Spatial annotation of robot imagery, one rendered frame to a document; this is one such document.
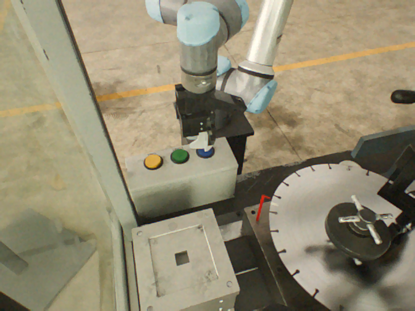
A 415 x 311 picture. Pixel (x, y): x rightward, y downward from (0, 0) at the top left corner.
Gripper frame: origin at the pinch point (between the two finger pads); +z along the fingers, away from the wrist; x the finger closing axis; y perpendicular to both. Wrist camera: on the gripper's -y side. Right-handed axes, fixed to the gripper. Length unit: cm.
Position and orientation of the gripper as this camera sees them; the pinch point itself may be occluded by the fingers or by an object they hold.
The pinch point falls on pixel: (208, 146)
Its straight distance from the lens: 77.2
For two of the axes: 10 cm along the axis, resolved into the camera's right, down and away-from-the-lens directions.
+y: -9.6, 2.1, -1.9
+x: 2.8, 7.1, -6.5
